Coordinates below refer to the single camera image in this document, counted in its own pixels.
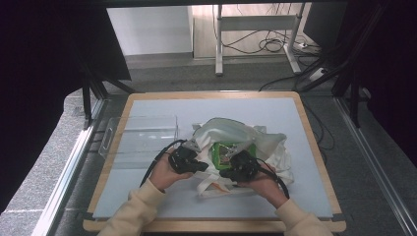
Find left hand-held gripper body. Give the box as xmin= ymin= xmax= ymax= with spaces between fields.
xmin=167 ymin=139 xmax=202 ymax=175

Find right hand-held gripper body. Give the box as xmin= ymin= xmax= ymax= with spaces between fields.
xmin=229 ymin=146 xmax=260 ymax=183

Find green snack packet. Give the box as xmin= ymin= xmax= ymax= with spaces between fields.
xmin=210 ymin=141 xmax=258 ymax=171

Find white patterned tote bag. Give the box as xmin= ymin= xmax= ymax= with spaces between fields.
xmin=191 ymin=117 xmax=295 ymax=199

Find clear plastic box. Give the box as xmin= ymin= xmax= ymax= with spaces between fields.
xmin=97 ymin=114 xmax=181 ymax=170

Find person's left hand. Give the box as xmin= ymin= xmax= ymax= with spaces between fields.
xmin=149 ymin=153 xmax=195 ymax=194

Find person's right hand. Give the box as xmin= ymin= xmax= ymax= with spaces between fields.
xmin=236 ymin=163 xmax=290 ymax=209

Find pale blue table mat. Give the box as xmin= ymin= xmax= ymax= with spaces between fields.
xmin=92 ymin=96 xmax=334 ymax=220

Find black metal stand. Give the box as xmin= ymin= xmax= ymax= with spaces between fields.
xmin=76 ymin=48 xmax=136 ymax=128
xmin=296 ymin=3 xmax=389 ymax=130

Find white power strip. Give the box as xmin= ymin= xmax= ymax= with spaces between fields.
xmin=308 ymin=67 xmax=329 ymax=83

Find white panel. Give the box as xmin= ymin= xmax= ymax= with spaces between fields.
xmin=106 ymin=5 xmax=195 ymax=57

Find black curtain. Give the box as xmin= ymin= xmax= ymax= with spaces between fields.
xmin=328 ymin=0 xmax=417 ymax=158
xmin=0 ymin=0 xmax=132 ymax=214

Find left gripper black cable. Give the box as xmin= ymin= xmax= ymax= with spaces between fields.
xmin=140 ymin=139 xmax=188 ymax=189

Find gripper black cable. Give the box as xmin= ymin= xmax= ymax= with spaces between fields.
xmin=140 ymin=139 xmax=188 ymax=189
xmin=255 ymin=158 xmax=291 ymax=201

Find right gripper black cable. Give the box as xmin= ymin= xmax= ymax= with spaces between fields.
xmin=255 ymin=158 xmax=291 ymax=201

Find thin black floor cable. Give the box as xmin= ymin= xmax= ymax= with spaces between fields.
xmin=258 ymin=73 xmax=336 ymax=165

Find aluminium rail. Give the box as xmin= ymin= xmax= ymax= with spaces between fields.
xmin=30 ymin=97 xmax=106 ymax=236
xmin=333 ymin=96 xmax=417 ymax=236

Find tangled black floor cables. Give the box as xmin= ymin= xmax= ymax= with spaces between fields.
xmin=221 ymin=29 xmax=323 ymax=56

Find white metal desk frame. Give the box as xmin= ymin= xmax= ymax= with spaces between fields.
xmin=214 ymin=3 xmax=303 ymax=77

